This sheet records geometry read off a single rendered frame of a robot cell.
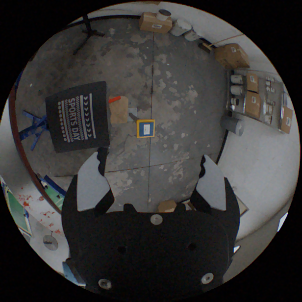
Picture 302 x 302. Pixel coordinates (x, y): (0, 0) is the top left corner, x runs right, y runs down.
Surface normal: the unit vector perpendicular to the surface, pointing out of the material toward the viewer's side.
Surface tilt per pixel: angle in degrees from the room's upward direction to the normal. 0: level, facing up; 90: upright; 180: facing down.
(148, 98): 0
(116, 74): 0
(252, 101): 90
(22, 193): 58
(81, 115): 0
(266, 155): 90
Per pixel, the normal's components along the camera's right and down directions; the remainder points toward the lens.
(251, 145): -0.96, 0.11
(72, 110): 0.29, 0.46
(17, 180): 0.97, 0.14
